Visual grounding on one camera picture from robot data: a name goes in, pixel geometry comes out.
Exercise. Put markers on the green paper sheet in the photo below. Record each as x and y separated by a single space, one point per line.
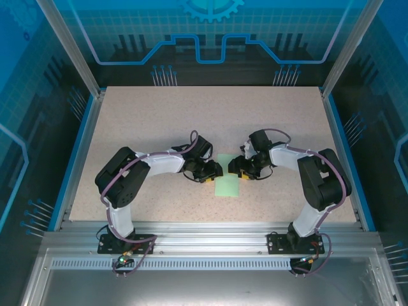
227 188

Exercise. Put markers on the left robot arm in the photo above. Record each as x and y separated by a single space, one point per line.
122 178

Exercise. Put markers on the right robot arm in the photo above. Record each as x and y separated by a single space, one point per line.
322 181

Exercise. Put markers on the metal tray panel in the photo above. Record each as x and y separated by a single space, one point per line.
207 290

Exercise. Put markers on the aluminium mounting rail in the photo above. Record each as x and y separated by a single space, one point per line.
207 239

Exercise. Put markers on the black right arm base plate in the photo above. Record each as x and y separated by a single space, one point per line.
274 243

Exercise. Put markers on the aluminium side rail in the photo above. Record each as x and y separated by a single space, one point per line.
82 153
343 153

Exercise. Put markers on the aluminium frame post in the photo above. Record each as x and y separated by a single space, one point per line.
350 48
72 48

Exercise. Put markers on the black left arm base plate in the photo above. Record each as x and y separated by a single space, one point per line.
103 247

